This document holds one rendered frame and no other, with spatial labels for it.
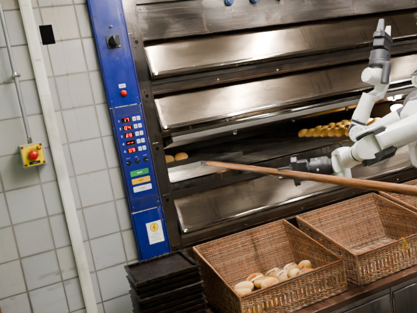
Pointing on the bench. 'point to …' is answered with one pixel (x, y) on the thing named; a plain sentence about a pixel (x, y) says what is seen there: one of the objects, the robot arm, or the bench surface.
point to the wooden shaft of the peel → (324, 178)
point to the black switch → (113, 41)
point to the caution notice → (155, 231)
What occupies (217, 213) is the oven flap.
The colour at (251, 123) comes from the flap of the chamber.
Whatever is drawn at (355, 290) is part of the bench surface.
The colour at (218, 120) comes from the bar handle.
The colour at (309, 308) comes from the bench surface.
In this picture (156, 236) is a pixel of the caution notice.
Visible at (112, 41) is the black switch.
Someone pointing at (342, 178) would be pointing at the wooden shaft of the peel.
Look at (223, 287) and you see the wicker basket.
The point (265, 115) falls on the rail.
